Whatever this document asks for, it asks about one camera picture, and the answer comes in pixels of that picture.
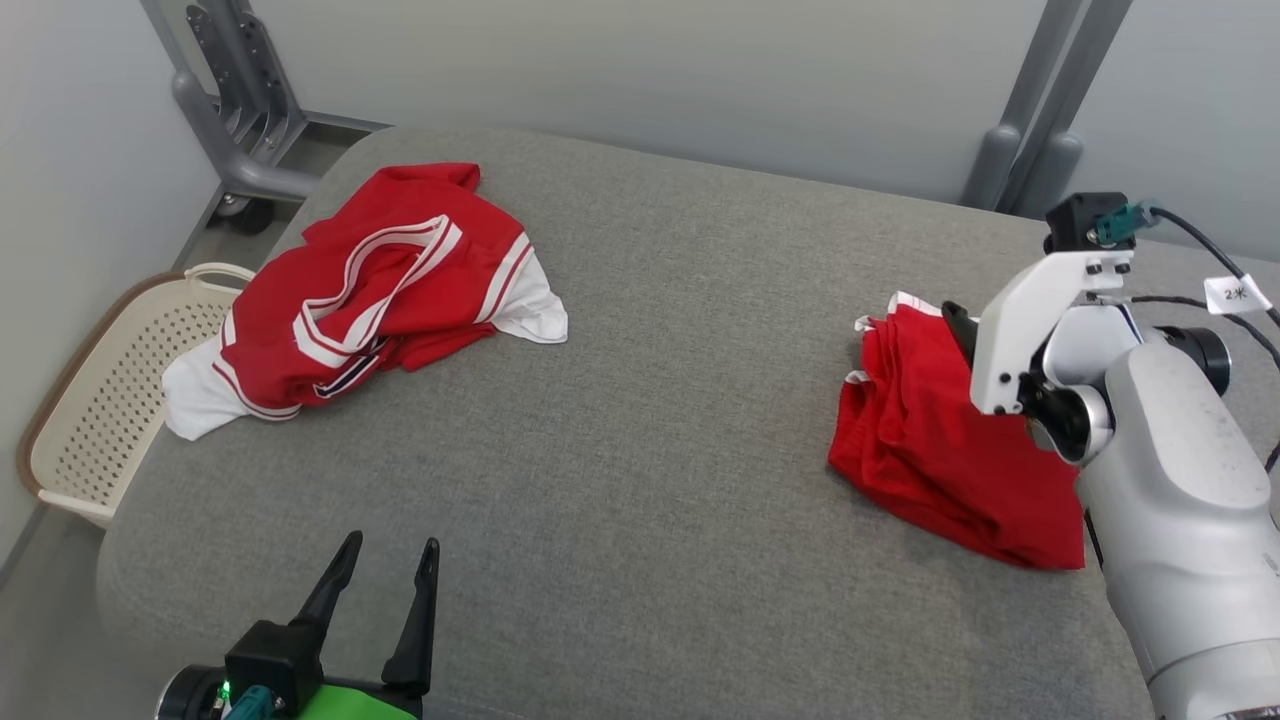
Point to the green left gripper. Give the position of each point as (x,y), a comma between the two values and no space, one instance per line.
(360,705)

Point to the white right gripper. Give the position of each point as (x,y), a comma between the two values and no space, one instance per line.
(1010,330)

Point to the red shorts with white stripes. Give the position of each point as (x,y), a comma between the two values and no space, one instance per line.
(930,440)

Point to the red white basketball jersey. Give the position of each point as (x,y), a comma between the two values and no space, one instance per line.
(400,270)

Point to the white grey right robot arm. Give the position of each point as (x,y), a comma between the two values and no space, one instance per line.
(1180,500)

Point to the grey double upright pole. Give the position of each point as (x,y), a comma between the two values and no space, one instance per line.
(1040,110)

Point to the grey fabric sofa cushion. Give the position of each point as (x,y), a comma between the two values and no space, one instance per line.
(650,400)

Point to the beige perforated laundry basket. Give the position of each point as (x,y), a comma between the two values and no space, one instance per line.
(110,400)

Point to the grey metal wheeled stand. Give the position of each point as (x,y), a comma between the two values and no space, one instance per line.
(240,110)

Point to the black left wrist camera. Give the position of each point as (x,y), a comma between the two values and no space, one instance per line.
(270,660)

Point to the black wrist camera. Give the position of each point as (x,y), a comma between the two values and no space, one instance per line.
(270,660)
(1075,220)

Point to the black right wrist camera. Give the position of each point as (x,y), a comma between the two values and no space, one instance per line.
(1075,220)

